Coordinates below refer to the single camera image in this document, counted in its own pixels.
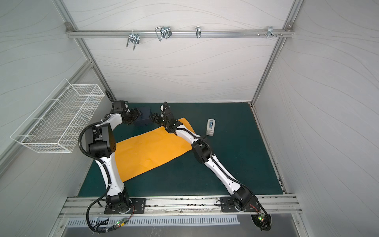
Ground dark blue gift box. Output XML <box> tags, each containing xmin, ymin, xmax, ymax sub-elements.
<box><xmin>133</xmin><ymin>107</ymin><xmax>153</xmax><ymax>127</ymax></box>

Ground orange wrapping paper sheet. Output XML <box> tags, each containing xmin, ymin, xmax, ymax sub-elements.
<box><xmin>115</xmin><ymin>127</ymin><xmax>192</xmax><ymax>182</ymax></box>

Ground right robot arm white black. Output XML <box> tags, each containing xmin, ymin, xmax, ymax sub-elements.
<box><xmin>150</xmin><ymin>111</ymin><xmax>253</xmax><ymax>212</ymax></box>

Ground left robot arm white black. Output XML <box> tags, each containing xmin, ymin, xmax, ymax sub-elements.
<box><xmin>78</xmin><ymin>100</ymin><xmax>141</xmax><ymax>212</ymax></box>

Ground metal u-bolt clamp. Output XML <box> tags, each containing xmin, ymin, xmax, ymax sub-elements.
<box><xmin>126</xmin><ymin>32</ymin><xmax>140</xmax><ymax>50</ymax></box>
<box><xmin>155</xmin><ymin>26</ymin><xmax>172</xmax><ymax>41</ymax></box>

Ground white vent strip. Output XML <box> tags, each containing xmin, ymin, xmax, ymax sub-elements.
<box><xmin>66</xmin><ymin>215</ymin><xmax>240</xmax><ymax>228</ymax></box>

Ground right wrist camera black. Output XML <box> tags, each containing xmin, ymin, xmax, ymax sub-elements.
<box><xmin>160</xmin><ymin>101</ymin><xmax>171</xmax><ymax>117</ymax></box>

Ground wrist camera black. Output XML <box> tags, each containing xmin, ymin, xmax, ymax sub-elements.
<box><xmin>110</xmin><ymin>100</ymin><xmax>128</xmax><ymax>114</ymax></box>
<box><xmin>160</xmin><ymin>101</ymin><xmax>171</xmax><ymax>117</ymax></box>

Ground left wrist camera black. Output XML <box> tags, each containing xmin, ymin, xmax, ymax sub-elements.
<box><xmin>110</xmin><ymin>100</ymin><xmax>128</xmax><ymax>114</ymax></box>

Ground white wire basket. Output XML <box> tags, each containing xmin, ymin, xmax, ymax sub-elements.
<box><xmin>10</xmin><ymin>79</ymin><xmax>105</xmax><ymax>154</ymax></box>

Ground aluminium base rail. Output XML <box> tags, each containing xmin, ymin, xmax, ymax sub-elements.
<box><xmin>58</xmin><ymin>194</ymin><xmax>303</xmax><ymax>218</ymax></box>

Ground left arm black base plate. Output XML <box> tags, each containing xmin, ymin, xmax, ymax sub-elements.
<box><xmin>104</xmin><ymin>198</ymin><xmax>147</xmax><ymax>215</ymax></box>

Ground aluminium cross rail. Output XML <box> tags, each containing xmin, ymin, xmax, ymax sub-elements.
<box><xmin>66</xmin><ymin>28</ymin><xmax>295</xmax><ymax>39</ymax></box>

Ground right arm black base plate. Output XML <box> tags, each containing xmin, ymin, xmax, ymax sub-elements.
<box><xmin>215</xmin><ymin>196</ymin><xmax>262</xmax><ymax>213</ymax></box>

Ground left black cable bundle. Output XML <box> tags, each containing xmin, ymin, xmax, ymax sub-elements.
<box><xmin>85</xmin><ymin>198</ymin><xmax>135</xmax><ymax>234</ymax></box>

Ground right black cable coil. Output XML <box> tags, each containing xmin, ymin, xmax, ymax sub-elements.
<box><xmin>251</xmin><ymin>204</ymin><xmax>272</xmax><ymax>232</ymax></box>

